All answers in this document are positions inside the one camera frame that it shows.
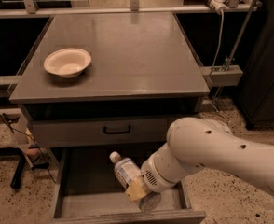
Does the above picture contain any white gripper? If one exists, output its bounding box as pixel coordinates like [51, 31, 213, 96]
[125, 158, 174, 202]

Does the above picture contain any blue plastic water bottle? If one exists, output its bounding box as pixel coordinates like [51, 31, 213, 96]
[109, 151, 161, 212]

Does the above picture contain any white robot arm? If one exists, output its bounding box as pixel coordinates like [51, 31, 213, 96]
[126, 118, 274, 202]

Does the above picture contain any open grey middle drawer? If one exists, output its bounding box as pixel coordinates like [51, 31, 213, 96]
[51, 142, 206, 224]

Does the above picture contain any closed grey upper drawer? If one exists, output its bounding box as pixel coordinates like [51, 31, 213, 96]
[27, 116, 178, 147]

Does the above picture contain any grey drawer cabinet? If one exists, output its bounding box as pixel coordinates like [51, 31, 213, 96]
[7, 11, 211, 224]

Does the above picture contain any white paper bowl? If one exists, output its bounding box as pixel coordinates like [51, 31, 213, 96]
[44, 48, 91, 78]

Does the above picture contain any diagonal metal rod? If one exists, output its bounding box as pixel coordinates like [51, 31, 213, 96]
[212, 0, 257, 101]

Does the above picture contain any black drawer handle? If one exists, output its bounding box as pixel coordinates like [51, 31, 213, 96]
[103, 125, 131, 135]

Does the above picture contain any black cable on floor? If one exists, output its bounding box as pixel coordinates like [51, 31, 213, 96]
[0, 91, 57, 184]

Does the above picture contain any grey metal side bracket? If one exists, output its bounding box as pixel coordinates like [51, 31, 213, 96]
[200, 65, 243, 88]

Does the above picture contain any grey metal left bracket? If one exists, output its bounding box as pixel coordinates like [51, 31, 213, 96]
[0, 75, 21, 98]

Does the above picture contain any white power cable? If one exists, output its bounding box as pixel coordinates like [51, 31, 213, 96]
[210, 8, 226, 77]

